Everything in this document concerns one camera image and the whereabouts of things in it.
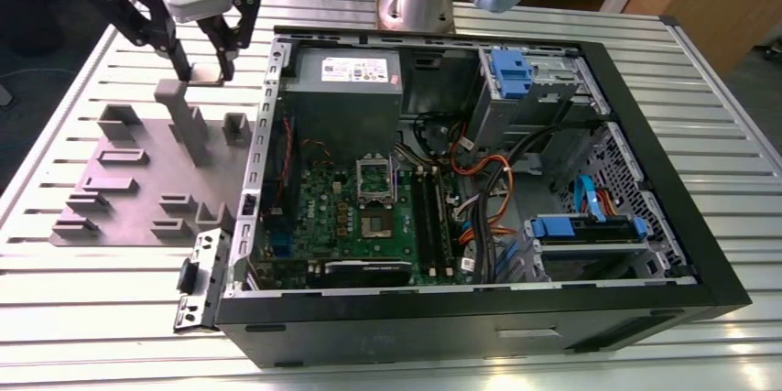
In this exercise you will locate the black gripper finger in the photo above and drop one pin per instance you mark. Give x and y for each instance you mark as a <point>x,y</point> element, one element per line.
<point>247,11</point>
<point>128,15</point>

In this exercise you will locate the silver-topped CPU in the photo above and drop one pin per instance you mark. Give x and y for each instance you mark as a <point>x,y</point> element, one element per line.
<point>206,72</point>

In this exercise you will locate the CPU socket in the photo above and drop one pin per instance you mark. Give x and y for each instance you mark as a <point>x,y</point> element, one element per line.
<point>375,224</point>

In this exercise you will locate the dark office chair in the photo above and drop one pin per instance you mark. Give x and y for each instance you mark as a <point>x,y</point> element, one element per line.
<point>31,6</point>

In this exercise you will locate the grey power supply unit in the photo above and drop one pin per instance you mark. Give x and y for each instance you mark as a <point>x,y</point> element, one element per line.
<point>342,116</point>

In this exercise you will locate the grey parts rack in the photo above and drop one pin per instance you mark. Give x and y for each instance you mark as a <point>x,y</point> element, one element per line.
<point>171,189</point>

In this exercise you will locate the blue plastic drive latch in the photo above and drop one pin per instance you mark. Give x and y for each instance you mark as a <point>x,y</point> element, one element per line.
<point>510,72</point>

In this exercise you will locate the blue expansion slot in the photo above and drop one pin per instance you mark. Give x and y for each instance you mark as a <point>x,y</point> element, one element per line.
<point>282,244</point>

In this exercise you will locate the silver drive cage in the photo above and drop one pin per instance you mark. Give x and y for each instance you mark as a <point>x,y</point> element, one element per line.
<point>550,84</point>

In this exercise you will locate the green Dell motherboard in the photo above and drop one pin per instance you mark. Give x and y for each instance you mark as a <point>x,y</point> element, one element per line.
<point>330,244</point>

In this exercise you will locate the black Nvidia graphics card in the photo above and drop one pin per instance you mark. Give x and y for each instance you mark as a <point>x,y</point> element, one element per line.
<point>366,269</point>

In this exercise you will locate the blue disk carrier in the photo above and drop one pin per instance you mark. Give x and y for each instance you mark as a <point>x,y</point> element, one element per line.
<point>559,228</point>

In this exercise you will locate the black PC case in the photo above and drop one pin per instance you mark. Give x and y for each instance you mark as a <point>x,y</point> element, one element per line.
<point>427,322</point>

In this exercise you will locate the silver disk bay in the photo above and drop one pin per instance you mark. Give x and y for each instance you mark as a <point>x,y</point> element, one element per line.
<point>593,249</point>

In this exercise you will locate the silver card retainer bracket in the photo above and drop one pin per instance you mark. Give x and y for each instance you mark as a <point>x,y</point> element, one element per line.
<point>211,267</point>

